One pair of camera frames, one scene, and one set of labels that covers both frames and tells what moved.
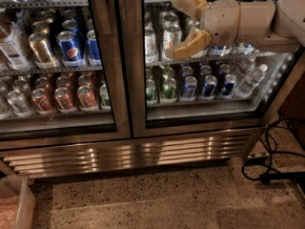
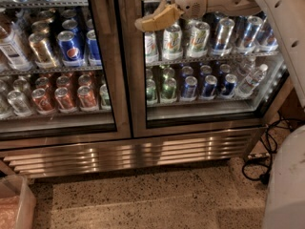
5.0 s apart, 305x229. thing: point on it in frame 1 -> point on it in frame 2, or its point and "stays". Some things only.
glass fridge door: [63, 78] stays
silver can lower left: [18, 103] stays
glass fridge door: [221, 92] stays
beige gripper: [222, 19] -> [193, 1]
